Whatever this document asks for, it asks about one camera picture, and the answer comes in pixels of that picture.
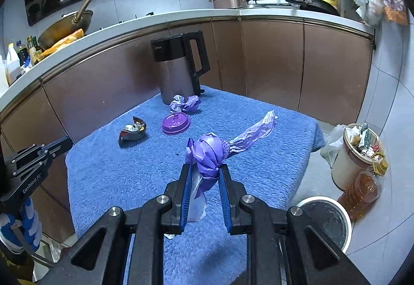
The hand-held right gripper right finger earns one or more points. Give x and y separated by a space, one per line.
224 197

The brown electric kettle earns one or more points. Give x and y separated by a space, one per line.
174 78

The purple plastic lid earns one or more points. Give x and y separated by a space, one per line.
174 124

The brown rice cooker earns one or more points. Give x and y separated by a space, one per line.
229 0

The brown kitchen cabinets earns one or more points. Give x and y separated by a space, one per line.
275 62

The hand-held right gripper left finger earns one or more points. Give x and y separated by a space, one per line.
187 196

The yellow label sauce bottle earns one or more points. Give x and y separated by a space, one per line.
34 49

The dark sauce bottle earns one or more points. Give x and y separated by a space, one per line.
23 55

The cooking oil bottle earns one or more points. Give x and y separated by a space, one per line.
362 191

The black frying pan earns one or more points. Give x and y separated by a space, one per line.
320 7

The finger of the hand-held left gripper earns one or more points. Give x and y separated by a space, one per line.
32 167
58 146

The hanging plastic bags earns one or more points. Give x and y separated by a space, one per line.
370 10

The blue towel mat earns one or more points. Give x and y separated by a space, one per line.
113 175

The white kitchen countertop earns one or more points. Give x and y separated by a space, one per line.
161 18

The white plastic bag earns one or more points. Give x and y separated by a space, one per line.
333 146

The full cream waste bucket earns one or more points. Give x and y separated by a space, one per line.
347 165

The white round waste bin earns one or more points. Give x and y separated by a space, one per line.
326 223

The orange yellow packet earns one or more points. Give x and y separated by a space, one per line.
64 42

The orange patterned cloth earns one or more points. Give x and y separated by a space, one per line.
393 3

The white plastic jug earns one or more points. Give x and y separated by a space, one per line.
12 65

